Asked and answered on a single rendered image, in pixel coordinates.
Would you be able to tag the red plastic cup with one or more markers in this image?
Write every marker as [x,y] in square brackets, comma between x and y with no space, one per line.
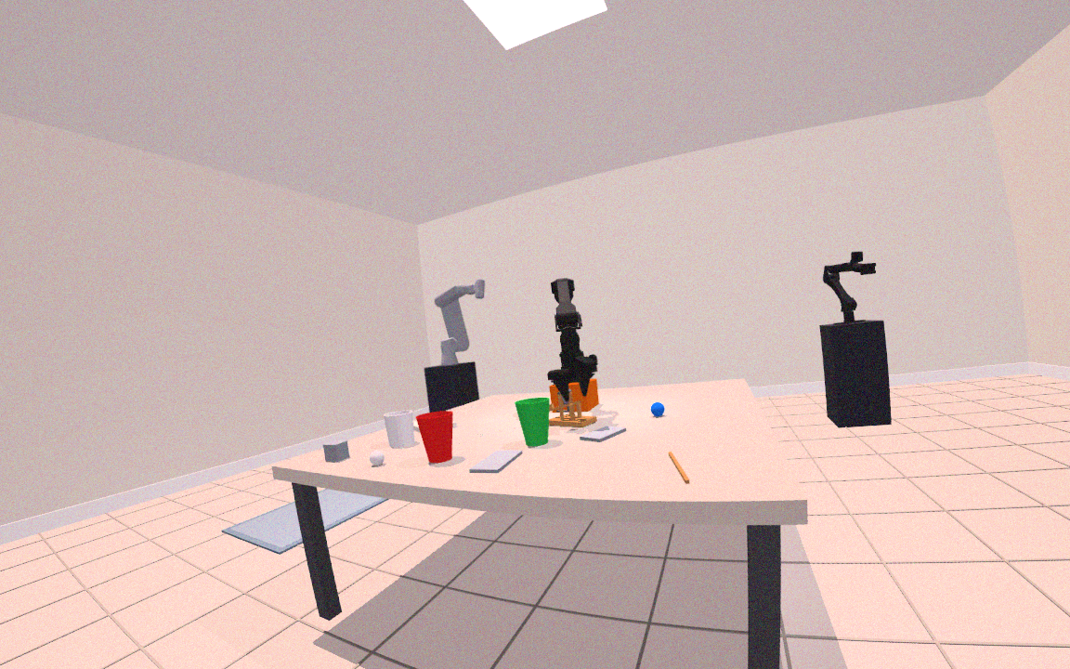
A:
[436,431]

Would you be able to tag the orange thin stick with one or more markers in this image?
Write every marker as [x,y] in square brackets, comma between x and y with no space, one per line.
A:
[678,466]

